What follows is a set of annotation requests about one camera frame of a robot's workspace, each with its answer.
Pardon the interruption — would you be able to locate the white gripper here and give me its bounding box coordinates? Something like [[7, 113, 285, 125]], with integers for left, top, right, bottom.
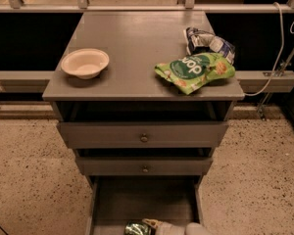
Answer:
[[142, 218, 185, 235]]

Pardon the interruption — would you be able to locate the green soda can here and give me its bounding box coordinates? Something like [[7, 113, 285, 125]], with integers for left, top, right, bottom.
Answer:
[[124, 221, 151, 235]]

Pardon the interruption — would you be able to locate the grey open bottom drawer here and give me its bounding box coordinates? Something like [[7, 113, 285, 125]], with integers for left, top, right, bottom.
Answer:
[[84, 175, 206, 235]]

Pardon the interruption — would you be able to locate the brass middle drawer knob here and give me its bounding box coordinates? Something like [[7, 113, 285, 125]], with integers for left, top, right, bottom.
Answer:
[[142, 166, 149, 173]]

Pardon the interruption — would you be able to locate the brass drawer knob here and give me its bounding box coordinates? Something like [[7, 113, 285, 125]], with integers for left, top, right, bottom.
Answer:
[[142, 166, 149, 173], [140, 133, 149, 143]]

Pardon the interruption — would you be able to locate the grey wooden drawer cabinet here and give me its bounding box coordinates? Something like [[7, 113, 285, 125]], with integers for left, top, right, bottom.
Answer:
[[43, 11, 243, 235]]

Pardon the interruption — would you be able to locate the brass top drawer knob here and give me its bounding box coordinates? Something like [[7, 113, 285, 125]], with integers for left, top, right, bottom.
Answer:
[[140, 133, 149, 143]]

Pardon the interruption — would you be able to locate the grey middle drawer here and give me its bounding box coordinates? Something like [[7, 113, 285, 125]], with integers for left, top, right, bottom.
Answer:
[[75, 157, 213, 176]]

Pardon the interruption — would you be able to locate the grey top drawer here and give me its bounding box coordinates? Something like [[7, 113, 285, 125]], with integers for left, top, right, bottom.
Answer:
[[58, 121, 228, 149]]

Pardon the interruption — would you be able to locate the green chip bag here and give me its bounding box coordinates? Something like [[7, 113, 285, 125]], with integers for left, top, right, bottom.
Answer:
[[155, 53, 235, 95]]

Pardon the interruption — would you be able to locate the white paper bowl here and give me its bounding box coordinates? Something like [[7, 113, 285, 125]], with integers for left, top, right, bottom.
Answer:
[[61, 49, 110, 79]]

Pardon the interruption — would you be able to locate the blue white chip bag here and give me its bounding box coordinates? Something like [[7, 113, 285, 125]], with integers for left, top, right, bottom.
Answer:
[[183, 27, 235, 64]]

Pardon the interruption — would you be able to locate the metal railing frame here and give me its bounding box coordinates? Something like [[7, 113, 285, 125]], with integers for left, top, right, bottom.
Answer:
[[0, 3, 294, 122]]

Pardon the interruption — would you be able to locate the white cable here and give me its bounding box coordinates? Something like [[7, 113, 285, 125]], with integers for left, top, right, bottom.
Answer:
[[244, 1, 294, 98]]

